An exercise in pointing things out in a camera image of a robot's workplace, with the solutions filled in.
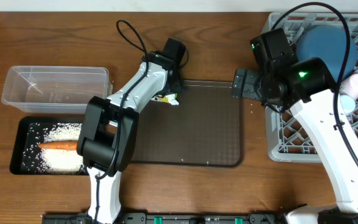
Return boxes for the orange carrot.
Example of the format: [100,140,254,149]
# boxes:
[39,141,77,151]

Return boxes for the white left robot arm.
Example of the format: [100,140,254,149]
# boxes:
[76,50,188,223]

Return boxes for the grey dishwasher rack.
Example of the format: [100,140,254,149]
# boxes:
[262,12,358,163]

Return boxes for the black waste tray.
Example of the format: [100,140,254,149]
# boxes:
[9,116,87,175]

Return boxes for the clear plastic bin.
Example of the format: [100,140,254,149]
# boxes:
[1,66,113,114]

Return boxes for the dark blue bowl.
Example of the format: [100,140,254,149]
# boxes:
[296,26,347,81]

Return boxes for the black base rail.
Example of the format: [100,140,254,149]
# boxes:
[42,213,287,224]

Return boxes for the white rice pile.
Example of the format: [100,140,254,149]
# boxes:
[20,123,87,175]

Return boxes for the foil snack wrapper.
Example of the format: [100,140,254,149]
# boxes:
[151,93,179,106]

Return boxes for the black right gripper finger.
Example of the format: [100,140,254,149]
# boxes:
[232,68,247,98]
[243,70,262,100]

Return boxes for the brown serving tray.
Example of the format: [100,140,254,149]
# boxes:
[132,80,244,168]

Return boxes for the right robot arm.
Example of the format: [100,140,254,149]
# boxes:
[232,58,358,223]

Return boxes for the light blue plastic cup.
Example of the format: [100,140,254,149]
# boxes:
[340,95,356,116]

